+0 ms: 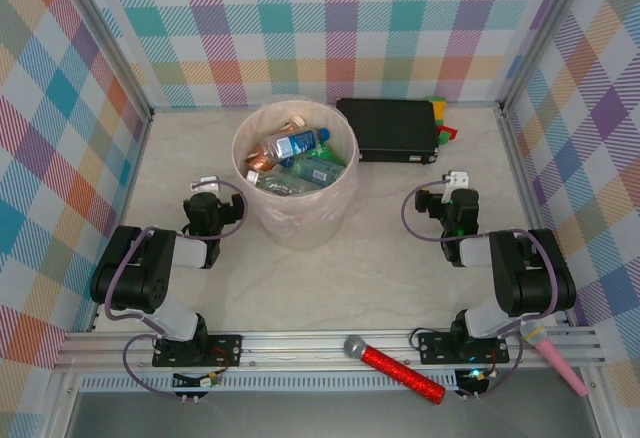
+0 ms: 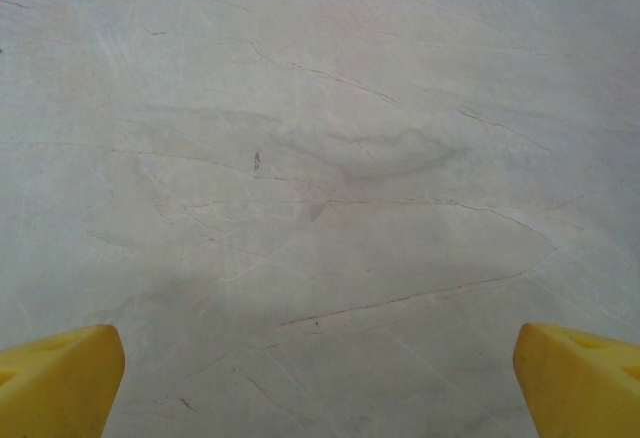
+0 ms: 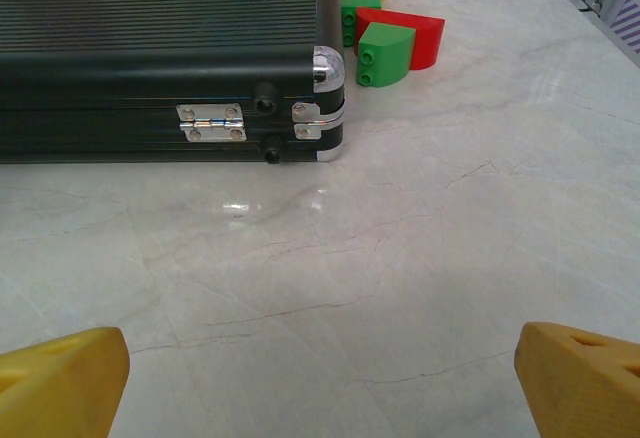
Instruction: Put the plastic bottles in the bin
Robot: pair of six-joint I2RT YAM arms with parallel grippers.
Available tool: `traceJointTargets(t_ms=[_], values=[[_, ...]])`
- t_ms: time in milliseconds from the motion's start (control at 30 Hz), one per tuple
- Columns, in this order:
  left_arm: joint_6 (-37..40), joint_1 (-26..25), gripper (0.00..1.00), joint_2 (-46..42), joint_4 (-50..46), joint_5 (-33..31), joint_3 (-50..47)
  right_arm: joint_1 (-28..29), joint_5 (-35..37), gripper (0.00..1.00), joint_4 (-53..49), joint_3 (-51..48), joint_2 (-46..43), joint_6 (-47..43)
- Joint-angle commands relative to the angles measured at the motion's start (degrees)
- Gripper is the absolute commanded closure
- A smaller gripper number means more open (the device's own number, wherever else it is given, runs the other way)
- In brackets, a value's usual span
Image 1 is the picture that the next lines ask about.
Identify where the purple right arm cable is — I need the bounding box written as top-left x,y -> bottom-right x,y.
402,182 -> 560,400

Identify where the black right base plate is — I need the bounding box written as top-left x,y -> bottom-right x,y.
417,331 -> 511,365

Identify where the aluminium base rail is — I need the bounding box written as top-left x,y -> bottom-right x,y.
53,326 -> 603,373

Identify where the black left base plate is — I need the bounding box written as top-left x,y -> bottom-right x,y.
152,333 -> 245,368

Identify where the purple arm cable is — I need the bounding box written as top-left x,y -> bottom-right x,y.
402,182 -> 560,400
102,179 -> 250,400

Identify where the red glitter microphone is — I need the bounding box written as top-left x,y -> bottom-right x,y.
342,335 -> 447,404

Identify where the small circuit board with wires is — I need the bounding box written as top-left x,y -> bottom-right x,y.
171,368 -> 224,393
455,366 -> 501,395

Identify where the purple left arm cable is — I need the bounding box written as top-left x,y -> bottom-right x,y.
102,179 -> 250,400

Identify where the black case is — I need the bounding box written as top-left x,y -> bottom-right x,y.
335,97 -> 440,164

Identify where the white slotted cable duct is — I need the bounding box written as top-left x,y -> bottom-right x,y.
79,370 -> 462,393

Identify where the aluminium frame post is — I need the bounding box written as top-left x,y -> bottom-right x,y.
498,0 -> 596,112
54,0 -> 155,124

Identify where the pink bin with plastic liner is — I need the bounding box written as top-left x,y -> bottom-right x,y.
230,97 -> 360,252

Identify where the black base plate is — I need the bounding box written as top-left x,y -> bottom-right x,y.
417,331 -> 511,365
152,333 -> 245,368

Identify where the clear bottle light-blue label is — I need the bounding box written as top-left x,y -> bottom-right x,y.
259,127 -> 332,162

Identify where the brown tea bottle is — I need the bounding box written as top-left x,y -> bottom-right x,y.
243,115 -> 307,172

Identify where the green soda bottle yellow cap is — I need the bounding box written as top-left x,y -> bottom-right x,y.
289,145 -> 347,184

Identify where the pink microphone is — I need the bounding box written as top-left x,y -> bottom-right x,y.
518,317 -> 590,398

